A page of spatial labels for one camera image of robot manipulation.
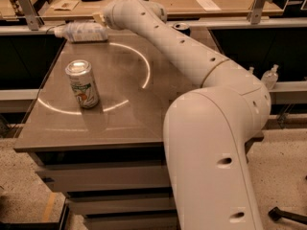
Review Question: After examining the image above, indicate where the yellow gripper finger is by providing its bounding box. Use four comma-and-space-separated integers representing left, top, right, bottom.
92, 12, 106, 26

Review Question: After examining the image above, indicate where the blue labelled plastic water bottle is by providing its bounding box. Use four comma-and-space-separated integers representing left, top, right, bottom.
54, 22, 108, 43

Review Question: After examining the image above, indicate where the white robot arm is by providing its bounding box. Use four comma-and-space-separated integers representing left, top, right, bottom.
103, 0, 272, 230

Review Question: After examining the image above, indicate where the white green soda can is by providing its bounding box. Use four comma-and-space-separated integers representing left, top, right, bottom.
65, 59, 99, 108

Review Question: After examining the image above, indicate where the blue pepsi can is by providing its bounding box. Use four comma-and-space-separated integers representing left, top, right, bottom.
173, 22, 191, 36

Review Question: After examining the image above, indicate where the left clear sanitizer bottle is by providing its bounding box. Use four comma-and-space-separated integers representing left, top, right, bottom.
248, 67, 254, 75

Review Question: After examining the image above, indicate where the clear sanitizer bottle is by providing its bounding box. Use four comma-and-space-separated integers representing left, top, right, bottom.
248, 67, 254, 75
261, 64, 278, 90

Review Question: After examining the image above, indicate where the right clear sanitizer bottle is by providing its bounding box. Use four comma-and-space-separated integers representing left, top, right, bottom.
261, 64, 278, 90

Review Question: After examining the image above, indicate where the small paper card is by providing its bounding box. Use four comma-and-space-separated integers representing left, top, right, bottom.
52, 0, 79, 11

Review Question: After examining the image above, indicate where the white paper sheet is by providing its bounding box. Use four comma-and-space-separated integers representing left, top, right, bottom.
196, 0, 221, 12

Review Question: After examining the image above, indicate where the grey drawer cabinet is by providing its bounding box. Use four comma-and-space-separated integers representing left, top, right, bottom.
15, 32, 195, 230

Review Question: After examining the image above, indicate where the black chair leg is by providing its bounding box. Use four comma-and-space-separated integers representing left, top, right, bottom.
268, 207, 307, 225

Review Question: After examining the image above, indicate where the left metal bracket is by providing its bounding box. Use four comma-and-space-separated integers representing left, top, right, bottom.
17, 0, 43, 31

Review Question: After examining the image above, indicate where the right metal bracket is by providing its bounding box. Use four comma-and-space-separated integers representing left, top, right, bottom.
247, 0, 280, 26

